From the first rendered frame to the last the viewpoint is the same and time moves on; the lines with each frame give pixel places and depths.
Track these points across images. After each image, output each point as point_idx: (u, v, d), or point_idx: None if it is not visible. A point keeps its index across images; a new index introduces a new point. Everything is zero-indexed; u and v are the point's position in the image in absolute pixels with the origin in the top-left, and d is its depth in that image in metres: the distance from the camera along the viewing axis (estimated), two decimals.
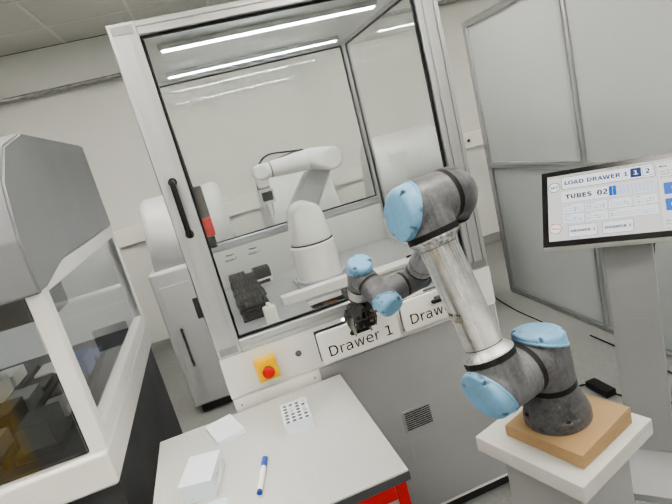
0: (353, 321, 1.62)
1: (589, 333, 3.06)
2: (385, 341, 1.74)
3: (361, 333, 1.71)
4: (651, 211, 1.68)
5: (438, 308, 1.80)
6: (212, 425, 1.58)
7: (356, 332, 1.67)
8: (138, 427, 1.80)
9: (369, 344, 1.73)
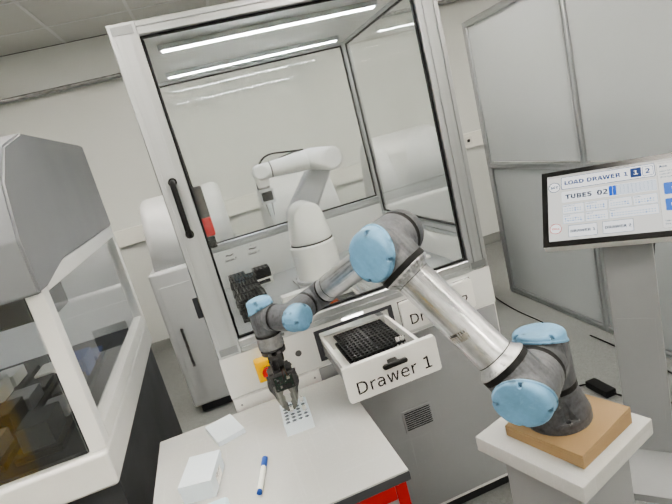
0: (276, 388, 1.46)
1: (589, 333, 3.06)
2: (423, 375, 1.46)
3: (395, 366, 1.43)
4: (651, 211, 1.68)
5: None
6: (212, 425, 1.58)
7: (390, 366, 1.38)
8: (138, 427, 1.80)
9: (404, 379, 1.44)
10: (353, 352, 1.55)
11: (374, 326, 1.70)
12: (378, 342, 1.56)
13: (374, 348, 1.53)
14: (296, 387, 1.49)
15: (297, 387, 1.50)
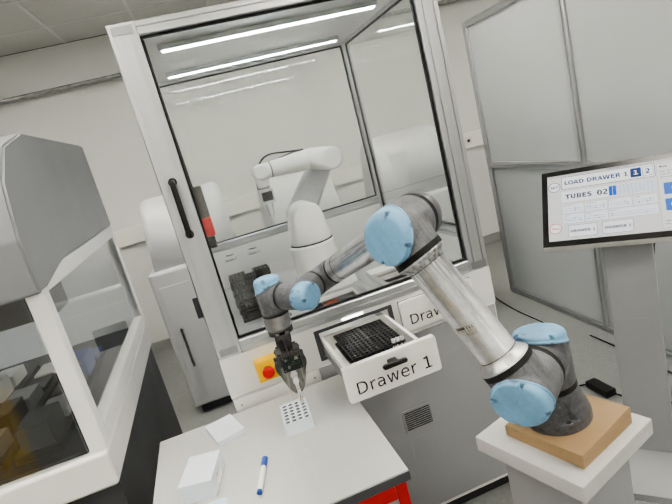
0: (283, 369, 1.44)
1: (589, 333, 3.06)
2: (423, 375, 1.46)
3: (395, 366, 1.43)
4: (651, 211, 1.68)
5: None
6: (212, 425, 1.58)
7: (390, 366, 1.38)
8: (138, 427, 1.80)
9: (404, 379, 1.44)
10: (353, 352, 1.55)
11: (374, 326, 1.70)
12: (378, 342, 1.56)
13: (374, 348, 1.53)
14: (304, 369, 1.47)
15: (305, 369, 1.47)
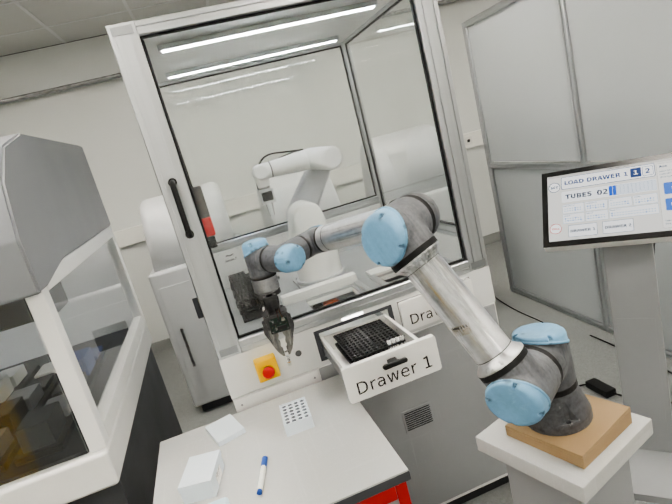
0: (271, 332, 1.47)
1: (589, 333, 3.06)
2: (423, 375, 1.46)
3: (395, 366, 1.43)
4: (651, 211, 1.68)
5: None
6: (212, 425, 1.58)
7: (390, 366, 1.38)
8: (138, 427, 1.80)
9: (404, 379, 1.44)
10: (353, 352, 1.55)
11: (374, 326, 1.70)
12: (378, 342, 1.56)
13: (374, 348, 1.53)
14: (291, 332, 1.50)
15: (292, 332, 1.51)
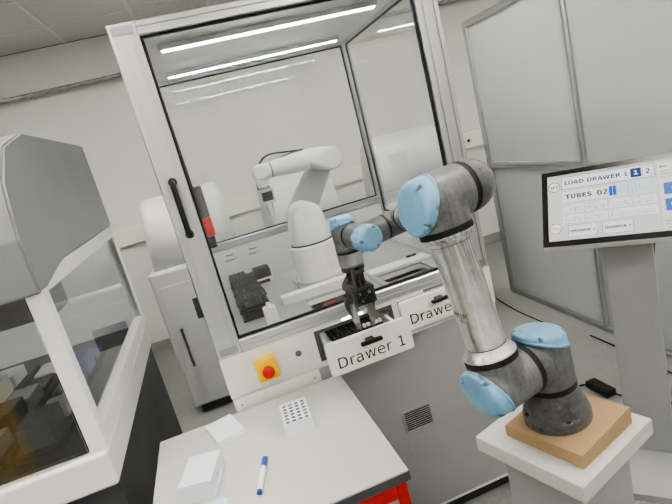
0: (354, 305, 1.53)
1: (589, 333, 3.06)
2: (397, 352, 1.64)
3: (372, 344, 1.61)
4: (651, 211, 1.68)
5: (438, 308, 1.80)
6: (212, 425, 1.58)
7: (367, 343, 1.56)
8: (138, 427, 1.80)
9: (381, 355, 1.62)
10: (336, 333, 1.73)
11: None
12: None
13: (355, 329, 1.71)
14: (373, 304, 1.56)
15: (374, 305, 1.57)
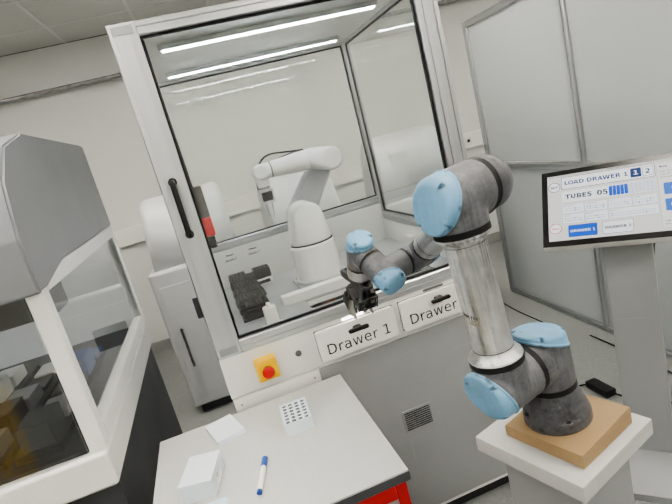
0: (353, 303, 1.54)
1: (589, 333, 3.06)
2: (383, 339, 1.76)
3: (359, 332, 1.73)
4: (651, 211, 1.68)
5: (438, 308, 1.80)
6: (212, 425, 1.58)
7: (354, 330, 1.69)
8: (138, 427, 1.80)
9: (367, 342, 1.75)
10: None
11: None
12: None
13: None
14: None
15: None
